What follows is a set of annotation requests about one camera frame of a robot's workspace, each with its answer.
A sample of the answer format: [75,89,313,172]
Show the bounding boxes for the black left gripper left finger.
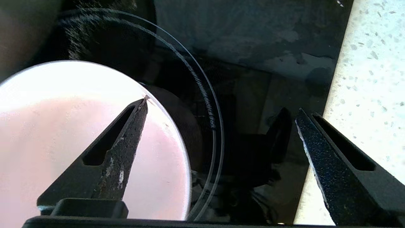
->
[36,96,150,208]

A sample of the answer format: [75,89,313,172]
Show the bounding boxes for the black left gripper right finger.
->
[295,108,405,226]

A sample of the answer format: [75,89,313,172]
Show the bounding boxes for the pale pink bowl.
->
[0,60,193,221]

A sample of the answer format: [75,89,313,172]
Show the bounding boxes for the black induction cooktop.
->
[0,0,355,225]

